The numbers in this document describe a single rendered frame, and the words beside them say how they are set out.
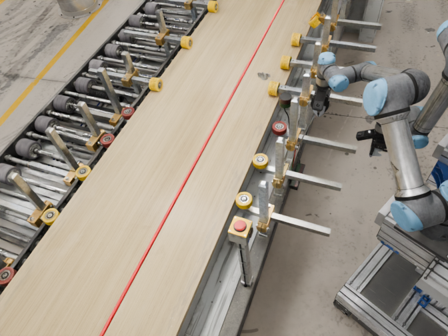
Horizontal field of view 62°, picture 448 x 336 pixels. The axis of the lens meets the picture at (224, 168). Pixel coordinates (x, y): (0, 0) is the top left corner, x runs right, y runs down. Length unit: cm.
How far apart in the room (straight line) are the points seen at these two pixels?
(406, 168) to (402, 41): 313
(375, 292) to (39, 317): 172
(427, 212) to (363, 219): 144
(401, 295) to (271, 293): 76
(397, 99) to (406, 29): 328
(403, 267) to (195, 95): 160
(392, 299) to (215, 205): 117
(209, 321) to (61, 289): 67
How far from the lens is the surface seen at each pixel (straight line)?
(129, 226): 180
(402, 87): 138
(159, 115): 222
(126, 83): 244
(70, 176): 220
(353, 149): 204
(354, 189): 295
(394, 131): 138
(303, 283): 255
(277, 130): 203
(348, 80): 172
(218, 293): 187
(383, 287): 241
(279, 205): 198
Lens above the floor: 238
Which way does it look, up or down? 52 degrees down
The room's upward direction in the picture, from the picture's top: 9 degrees counter-clockwise
